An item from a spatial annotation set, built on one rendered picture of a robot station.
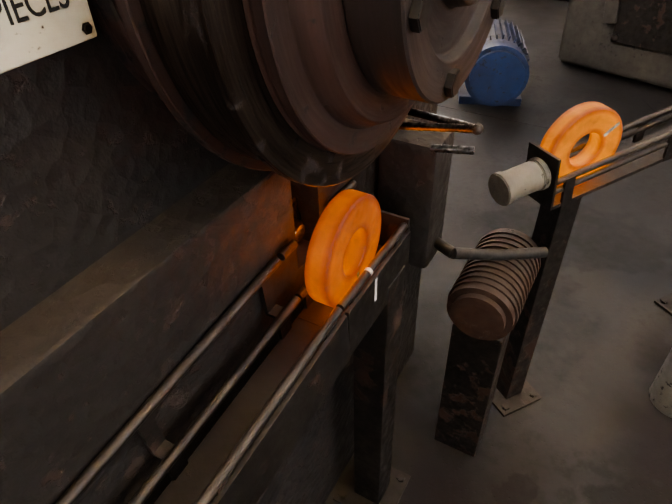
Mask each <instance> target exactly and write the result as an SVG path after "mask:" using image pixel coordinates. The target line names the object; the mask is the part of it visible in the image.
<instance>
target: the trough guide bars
mask: <svg viewBox="0 0 672 504"><path fill-rule="evenodd" d="M670 112H672V105H671V106H669V107H666V108H664V109H662V110H659V111H657V112H654V113H652V114H649V115H647V116H644V117H642V118H639V119H637V120H635V121H632V122H630V123H627V124H625V125H622V126H623V130H622V132H624V131H627V130H629V129H631V128H634V127H636V128H635V129H633V130H630V131H628V132H625V133H623V134H622V137H621V140H620V141H622V140H624V139H627V138H629V137H632V136H634V137H633V140H632V142H634V143H635V142H637V141H639V140H642V139H643V136H644V132H645V131H646V130H648V129H651V128H653V127H656V126H658V125H660V124H663V123H665V122H667V121H670V120H672V113H671V114H669V115H666V116H664V117H662V118H659V119H657V120H654V121H652V122H649V123H647V122H648V121H651V120H653V119H656V118H658V117H661V116H663V115H665V114H668V113H670ZM667 138H668V139H667ZM665 139H667V140H665ZM588 140H589V139H588ZM588 140H586V141H583V142H581V143H578V144H576V145H574V146H573V148H572V150H571V152H570V154H571V153H573V152H576V151H578V150H581V149H583V148H584V147H585V146H586V144H587V142H588ZM662 140H665V141H663V142H660V141H662ZM658 142H660V143H658ZM655 143H658V144H656V145H653V144H655ZM651 145H653V146H651ZM648 146H651V147H649V148H646V147H648ZM644 148H646V149H644ZM662 148H665V150H664V153H663V156H662V158H664V159H663V162H664V161H667V160H669V159H671V158H672V130H670V131H667V132H665V133H662V134H660V135H658V136H655V137H653V138H651V139H648V140H646V141H644V142H641V143H639V144H637V145H634V146H632V147H629V148H627V149H625V150H622V151H620V152H618V153H615V154H613V155H611V156H608V157H606V158H603V159H601V160H599V161H596V162H594V163H592V164H589V165H587V166H585V167H582V168H580V169H577V170H575V171H573V172H570V173H568V174H566V175H563V176H561V177H559V178H558V181H557V185H560V184H562V183H563V184H562V185H560V186H558V187H556V192H555V195H556V194H558V193H561V192H562V194H561V199H560V202H561V207H562V206H565V205H567V204H569V203H571V200H572V195H573V190H574V187H575V186H577V185H579V184H582V183H584V182H586V181H589V180H591V179H593V178H595V177H598V176H600V175H602V174H605V173H607V172H609V171H612V170H614V169H616V168H619V167H621V166H623V165H625V164H628V163H630V162H632V161H635V160H637V159H639V158H642V157H644V156H646V155H649V154H651V153H653V152H656V151H658V150H660V149H662ZM641 149H644V150H642V151H639V150H641ZM637 151H639V152H637ZM634 152H637V153H635V154H632V153H634ZM630 154H632V155H630ZM627 155H630V156H628V157H625V156H627ZM623 157H625V158H623ZM620 158H623V159H621V160H618V159H620ZM616 160H618V161H616ZM613 161H616V162H614V163H611V162H613ZM609 163H611V164H609ZM606 164H609V165H607V166H604V165H606ZM602 166H604V167H602ZM599 167H602V168H600V169H597V168H599ZM595 169H597V170H595ZM592 170H595V171H593V172H590V171H592ZM588 172H590V173H588ZM585 173H588V174H586V175H583V174H585ZM581 175H583V176H581ZM578 176H581V177H579V178H576V177H578Z"/></svg>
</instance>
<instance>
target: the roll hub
mask: <svg viewBox="0 0 672 504"><path fill-rule="evenodd" d="M492 2H493V0H431V5H432V13H431V16H430V20H429V24H428V27H427V28H426V29H425V30H423V31H422V32H421V33H416V32H412V30H411V28H410V23H409V18H408V17H409V13H410V9H411V4H412V0H343V6H344V13H345V19H346V24H347V29H348V34H349V38H350V42H351V45H352V48H353V51H354V54H355V57H356V60H357V62H358V64H359V66H360V68H361V70H362V72H363V74H364V76H365V77H366V79H367V80H368V82H369V83H370V84H371V85H372V86H373V87H374V88H375V89H376V90H378V91H379V92H381V93H383V94H386V95H391V96H396V97H401V98H406V99H411V100H416V101H421V102H426V103H430V104H439V103H442V102H444V101H446V100H447V99H448V98H450V97H446V95H445V91H444V85H445V81H446V77H447V74H448V73H449V72H450V71H451V70H452V69H453V68H457V69H460V70H461V78H462V80H461V83H460V87H461V86H462V84H463V83H464V82H465V80H466V79H467V77H468V76H469V74H470V72H471V70H472V69H473V67H474V65H475V63H476V61H477V59H478V57H479V55H480V53H481V51H482V49H483V46H484V44H485V42H486V39H487V37H488V34H489V32H490V29H491V26H492V24H493V21H494V19H492V17H491V5H492ZM460 87H459V88H460Z"/></svg>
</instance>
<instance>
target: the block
mask: <svg viewBox="0 0 672 504"><path fill-rule="evenodd" d="M453 142H454V132H438V131H417V130H398V131H397V133H396V134H395V136H394V137H393V139H392V140H391V141H390V143H389V144H388V145H387V146H386V148H385V149H384V150H383V151H382V153H381V154H380V155H379V173H378V202H379V205H380V209H381V210H384V211H387V212H391V213H394V214H397V215H401V216H404V217H407V218H410V231H411V234H410V247H409V260H408V264H409V265H412V266H415V267H418V268H426V267H427V266H428V264H429V263H430V261H431V260H432V258H433V257H434V255H435V254H436V252H437V251H438V250H437V249H435V248H434V244H435V241H436V238H438V237H440V238H441V239H442V232H443V224H444V216H445V207H446V199H447V191H448V183H449V175H450V167H451V159H452V154H451V153H435V152H430V145H431V144H442V145H453Z"/></svg>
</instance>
